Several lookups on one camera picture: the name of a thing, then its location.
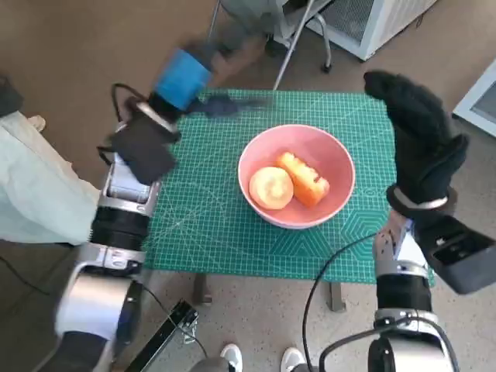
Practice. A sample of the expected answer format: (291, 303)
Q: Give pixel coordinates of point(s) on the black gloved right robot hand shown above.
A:
(422, 147)

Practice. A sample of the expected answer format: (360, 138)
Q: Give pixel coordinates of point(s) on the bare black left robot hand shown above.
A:
(182, 77)

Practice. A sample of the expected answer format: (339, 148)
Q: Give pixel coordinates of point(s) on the pink bowl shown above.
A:
(310, 143)

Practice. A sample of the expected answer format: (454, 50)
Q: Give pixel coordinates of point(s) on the long toasted toy bread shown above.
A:
(306, 182)

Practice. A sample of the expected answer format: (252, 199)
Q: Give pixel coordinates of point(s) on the round toy bread bun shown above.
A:
(271, 188)

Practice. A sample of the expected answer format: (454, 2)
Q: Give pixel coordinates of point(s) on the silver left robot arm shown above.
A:
(97, 294)

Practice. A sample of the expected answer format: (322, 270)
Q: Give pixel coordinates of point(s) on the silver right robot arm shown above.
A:
(403, 286)

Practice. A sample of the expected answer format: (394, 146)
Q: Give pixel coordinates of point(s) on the white floor appliance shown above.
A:
(480, 100)

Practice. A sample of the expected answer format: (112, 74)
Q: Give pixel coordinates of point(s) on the grey office chair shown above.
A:
(279, 15)

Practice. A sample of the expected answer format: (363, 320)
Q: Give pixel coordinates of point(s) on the white mesh-front cabinet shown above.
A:
(379, 23)

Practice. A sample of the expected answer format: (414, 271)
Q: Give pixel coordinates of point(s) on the green cutting mat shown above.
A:
(201, 217)

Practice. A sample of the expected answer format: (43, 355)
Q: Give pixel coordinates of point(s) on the grey table leg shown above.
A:
(201, 288)
(337, 296)

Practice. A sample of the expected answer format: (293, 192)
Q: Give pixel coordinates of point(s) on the person in light clothes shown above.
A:
(31, 186)

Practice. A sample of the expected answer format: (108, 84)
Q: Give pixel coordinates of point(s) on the white shoe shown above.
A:
(231, 355)
(291, 357)

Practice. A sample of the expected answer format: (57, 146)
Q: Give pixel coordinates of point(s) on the black metal bar with clamp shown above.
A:
(164, 335)

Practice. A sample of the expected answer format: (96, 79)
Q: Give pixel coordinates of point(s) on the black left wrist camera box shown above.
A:
(143, 155)

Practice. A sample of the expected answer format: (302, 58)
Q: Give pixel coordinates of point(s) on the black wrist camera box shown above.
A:
(143, 155)
(457, 252)

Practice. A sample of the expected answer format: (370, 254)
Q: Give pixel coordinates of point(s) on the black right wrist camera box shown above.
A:
(457, 252)

